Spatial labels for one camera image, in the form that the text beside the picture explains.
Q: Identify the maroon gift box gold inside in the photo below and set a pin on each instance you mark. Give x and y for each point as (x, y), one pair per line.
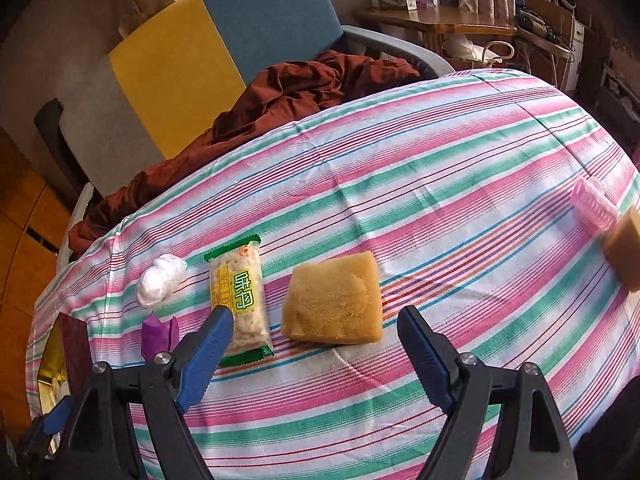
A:
(75, 350)

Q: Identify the white candy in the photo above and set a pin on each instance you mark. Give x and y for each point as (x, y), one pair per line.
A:
(160, 280)

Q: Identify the maroon cloth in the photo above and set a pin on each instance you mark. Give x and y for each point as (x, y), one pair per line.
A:
(300, 90)

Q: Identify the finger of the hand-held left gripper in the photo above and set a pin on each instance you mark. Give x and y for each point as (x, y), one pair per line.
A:
(55, 417)

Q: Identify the wooden desk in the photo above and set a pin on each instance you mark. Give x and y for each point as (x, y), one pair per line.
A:
(440, 22)

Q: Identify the wooden wardrobe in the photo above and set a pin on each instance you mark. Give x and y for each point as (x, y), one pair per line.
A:
(25, 220)

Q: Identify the green cracker packet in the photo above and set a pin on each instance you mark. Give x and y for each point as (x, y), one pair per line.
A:
(240, 285)

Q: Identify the dark cloth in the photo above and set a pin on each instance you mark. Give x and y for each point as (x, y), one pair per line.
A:
(615, 445)

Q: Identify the tan sponge block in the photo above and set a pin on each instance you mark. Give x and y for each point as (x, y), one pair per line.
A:
(627, 250)

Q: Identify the cluttered shelf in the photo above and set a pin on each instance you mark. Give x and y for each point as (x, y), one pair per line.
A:
(550, 25)

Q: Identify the large yellow sponge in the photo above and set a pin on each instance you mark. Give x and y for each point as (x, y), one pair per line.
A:
(330, 300)

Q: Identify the pink hair roller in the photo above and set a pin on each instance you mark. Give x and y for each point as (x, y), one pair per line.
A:
(595, 205)

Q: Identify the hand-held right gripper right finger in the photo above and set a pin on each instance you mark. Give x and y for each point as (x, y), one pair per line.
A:
(425, 355)

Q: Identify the pink green striped sheet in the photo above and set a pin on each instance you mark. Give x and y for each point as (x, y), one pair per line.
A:
(425, 185)

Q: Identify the grey yellow blue armchair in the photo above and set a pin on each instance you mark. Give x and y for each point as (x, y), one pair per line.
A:
(165, 75)

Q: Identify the white bag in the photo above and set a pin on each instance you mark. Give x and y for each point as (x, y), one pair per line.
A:
(470, 52)

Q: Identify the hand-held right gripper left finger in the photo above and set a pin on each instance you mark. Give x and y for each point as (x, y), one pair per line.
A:
(205, 355)

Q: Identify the purple candy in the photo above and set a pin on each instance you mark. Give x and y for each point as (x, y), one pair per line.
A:
(155, 337)

